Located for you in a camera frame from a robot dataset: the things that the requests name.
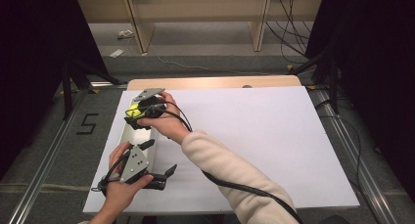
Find short aluminium floor rail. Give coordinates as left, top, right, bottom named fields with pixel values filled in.
left=89, top=81, right=129, bottom=89

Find long aluminium floor rail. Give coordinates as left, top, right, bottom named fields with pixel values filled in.
left=313, top=88, right=399, bottom=224
left=7, top=88, right=91, bottom=224

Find white floor cable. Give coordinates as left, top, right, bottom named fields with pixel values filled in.
left=157, top=55, right=272, bottom=76

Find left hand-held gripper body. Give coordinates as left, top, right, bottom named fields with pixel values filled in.
left=118, top=144, right=168, bottom=191

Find black tripod stand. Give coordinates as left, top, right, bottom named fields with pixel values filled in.
left=288, top=42, right=341, bottom=115
left=61, top=59, right=122, bottom=121

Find white plastic tray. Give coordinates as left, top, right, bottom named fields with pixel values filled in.
left=118, top=94, right=162, bottom=168

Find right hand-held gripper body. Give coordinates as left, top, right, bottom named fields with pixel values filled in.
left=133, top=87, right=168, bottom=120

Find person's right hand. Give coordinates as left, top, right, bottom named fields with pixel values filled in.
left=136, top=91, right=193, bottom=146

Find person's left hand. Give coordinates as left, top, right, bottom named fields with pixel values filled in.
left=103, top=141, right=156, bottom=218

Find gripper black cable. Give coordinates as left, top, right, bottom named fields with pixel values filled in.
left=125, top=101, right=305, bottom=224
left=91, top=150, right=131, bottom=198

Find white foam board mat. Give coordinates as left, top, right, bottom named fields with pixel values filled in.
left=81, top=85, right=360, bottom=215

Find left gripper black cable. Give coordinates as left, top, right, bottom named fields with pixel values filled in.
left=91, top=150, right=131, bottom=198

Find black hanging cables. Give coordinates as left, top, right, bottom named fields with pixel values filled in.
left=264, top=0, right=316, bottom=65

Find light wooden desk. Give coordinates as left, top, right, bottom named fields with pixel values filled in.
left=77, top=0, right=325, bottom=54

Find dark curtain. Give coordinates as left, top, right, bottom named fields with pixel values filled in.
left=0, top=0, right=109, bottom=183
left=306, top=0, right=415, bottom=196

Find small white box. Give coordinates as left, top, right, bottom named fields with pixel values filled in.
left=116, top=28, right=135, bottom=40

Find yellow tennis ball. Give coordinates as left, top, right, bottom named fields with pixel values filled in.
left=126, top=102, right=145, bottom=120

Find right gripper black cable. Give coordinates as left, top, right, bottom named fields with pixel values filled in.
left=125, top=101, right=305, bottom=224

